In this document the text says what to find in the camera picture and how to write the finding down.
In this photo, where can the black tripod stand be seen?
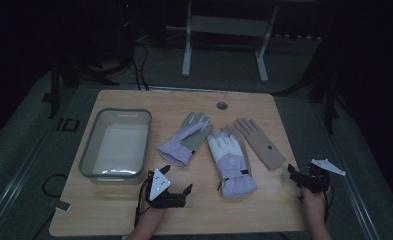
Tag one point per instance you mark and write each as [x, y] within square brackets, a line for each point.
[54, 90]

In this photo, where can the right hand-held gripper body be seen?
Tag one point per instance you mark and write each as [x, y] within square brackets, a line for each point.
[317, 178]

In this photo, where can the black metal stand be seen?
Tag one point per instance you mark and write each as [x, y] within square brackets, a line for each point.
[330, 103]

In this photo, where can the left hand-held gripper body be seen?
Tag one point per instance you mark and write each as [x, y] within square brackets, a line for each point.
[165, 198]

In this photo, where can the person's left hand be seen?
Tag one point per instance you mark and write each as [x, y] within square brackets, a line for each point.
[150, 215]

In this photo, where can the grey plastic bin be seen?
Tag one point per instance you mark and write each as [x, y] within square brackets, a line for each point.
[117, 150]

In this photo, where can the white metal desk frame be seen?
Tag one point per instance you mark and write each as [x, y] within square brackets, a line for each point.
[227, 26]

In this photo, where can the purple glove with grey palm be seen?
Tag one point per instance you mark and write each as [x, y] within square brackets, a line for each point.
[185, 140]

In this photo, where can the white and purple ski glove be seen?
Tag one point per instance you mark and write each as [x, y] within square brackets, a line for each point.
[230, 163]

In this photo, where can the person's right hand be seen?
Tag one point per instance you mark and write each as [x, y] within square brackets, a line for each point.
[315, 205]

